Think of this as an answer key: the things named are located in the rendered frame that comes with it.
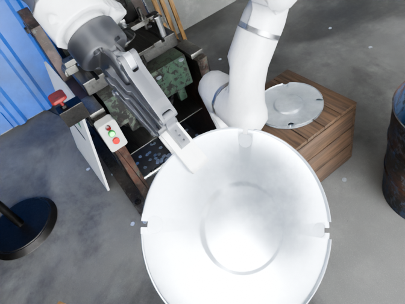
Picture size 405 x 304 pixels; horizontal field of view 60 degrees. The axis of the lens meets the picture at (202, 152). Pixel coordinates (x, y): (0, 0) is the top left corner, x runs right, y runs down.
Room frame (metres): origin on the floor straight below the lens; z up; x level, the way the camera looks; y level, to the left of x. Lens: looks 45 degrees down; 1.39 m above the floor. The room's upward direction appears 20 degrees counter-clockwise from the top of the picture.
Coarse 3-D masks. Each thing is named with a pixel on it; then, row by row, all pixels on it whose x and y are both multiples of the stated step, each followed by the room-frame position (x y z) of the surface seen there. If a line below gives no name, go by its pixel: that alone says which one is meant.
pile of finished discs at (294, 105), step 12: (288, 84) 1.25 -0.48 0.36; (300, 84) 1.22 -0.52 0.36; (276, 96) 1.20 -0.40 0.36; (288, 96) 1.17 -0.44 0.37; (300, 96) 1.15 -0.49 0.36; (312, 96) 1.12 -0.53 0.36; (276, 108) 1.12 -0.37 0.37; (288, 108) 1.09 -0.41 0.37; (300, 108) 1.07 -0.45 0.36; (312, 108) 1.05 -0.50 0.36; (276, 120) 1.06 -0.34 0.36; (288, 120) 1.03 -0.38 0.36; (300, 120) 1.01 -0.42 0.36; (312, 120) 0.99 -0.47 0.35
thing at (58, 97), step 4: (56, 92) 1.18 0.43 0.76; (60, 92) 1.17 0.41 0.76; (48, 96) 1.18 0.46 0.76; (52, 96) 1.17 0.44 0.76; (56, 96) 1.16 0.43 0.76; (60, 96) 1.15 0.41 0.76; (64, 96) 1.14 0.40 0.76; (52, 100) 1.14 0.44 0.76; (56, 100) 1.13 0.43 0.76; (60, 100) 1.13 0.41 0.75; (52, 104) 1.13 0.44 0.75; (56, 104) 1.12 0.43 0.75; (60, 104) 1.15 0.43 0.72
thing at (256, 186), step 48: (288, 144) 0.35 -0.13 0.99; (192, 192) 0.31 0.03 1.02; (240, 192) 0.30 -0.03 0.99; (288, 192) 0.30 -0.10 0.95; (144, 240) 0.26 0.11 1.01; (192, 240) 0.26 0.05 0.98; (240, 240) 0.25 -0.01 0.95; (288, 240) 0.25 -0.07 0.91; (192, 288) 0.21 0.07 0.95; (240, 288) 0.20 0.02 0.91; (288, 288) 0.19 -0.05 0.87
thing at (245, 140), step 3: (240, 135) 0.37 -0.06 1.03; (243, 135) 0.37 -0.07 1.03; (246, 135) 0.37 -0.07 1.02; (249, 135) 0.37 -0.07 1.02; (240, 138) 0.36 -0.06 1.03; (243, 138) 0.36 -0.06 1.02; (246, 138) 0.36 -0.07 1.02; (249, 138) 0.36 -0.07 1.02; (240, 141) 0.36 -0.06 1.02; (243, 141) 0.36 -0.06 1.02; (246, 141) 0.36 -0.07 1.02; (249, 141) 0.36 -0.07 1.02; (240, 144) 0.36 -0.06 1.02; (243, 144) 0.36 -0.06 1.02; (246, 144) 0.36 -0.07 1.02; (249, 144) 0.36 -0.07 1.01; (246, 147) 0.35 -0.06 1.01
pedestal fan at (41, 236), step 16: (0, 208) 1.30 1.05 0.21; (16, 208) 1.45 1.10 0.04; (32, 208) 1.40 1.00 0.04; (48, 208) 1.36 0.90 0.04; (0, 224) 1.37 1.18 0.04; (16, 224) 1.30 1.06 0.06; (32, 224) 1.28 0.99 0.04; (48, 224) 1.25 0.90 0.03; (0, 240) 1.26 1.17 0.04; (16, 240) 1.22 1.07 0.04; (32, 240) 1.18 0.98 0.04; (0, 256) 1.17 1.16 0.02; (16, 256) 1.13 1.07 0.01
